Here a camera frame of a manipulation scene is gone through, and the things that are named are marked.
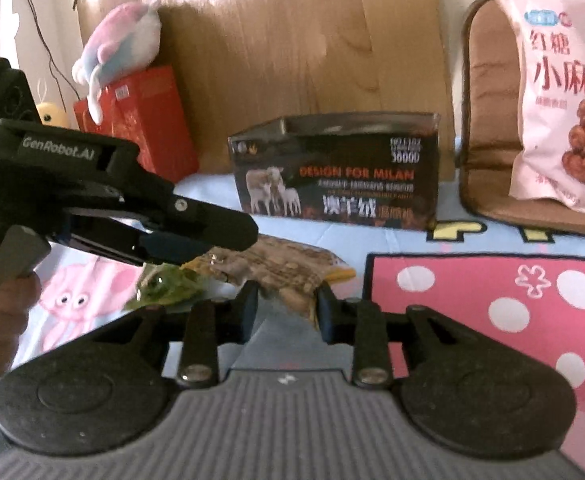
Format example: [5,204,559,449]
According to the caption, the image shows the yellow peanut snack packet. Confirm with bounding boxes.
[184,235,356,325]

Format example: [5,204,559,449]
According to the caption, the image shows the green snack packet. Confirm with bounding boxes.
[124,263,207,311]

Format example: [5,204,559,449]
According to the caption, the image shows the person's left hand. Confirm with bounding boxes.
[0,272,41,377]

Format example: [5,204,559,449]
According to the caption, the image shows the red gift box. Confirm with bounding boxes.
[73,65,199,183]

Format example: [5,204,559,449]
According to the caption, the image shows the dark sheep-print cardboard box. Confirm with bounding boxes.
[228,112,440,231]

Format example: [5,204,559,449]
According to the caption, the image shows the pastel plush toy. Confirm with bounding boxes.
[72,2,161,125]

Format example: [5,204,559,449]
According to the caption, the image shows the wooden headboard panel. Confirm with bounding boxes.
[73,0,454,181]

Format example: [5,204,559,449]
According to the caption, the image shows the pink fried-twist snack bag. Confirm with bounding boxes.
[495,0,585,212]

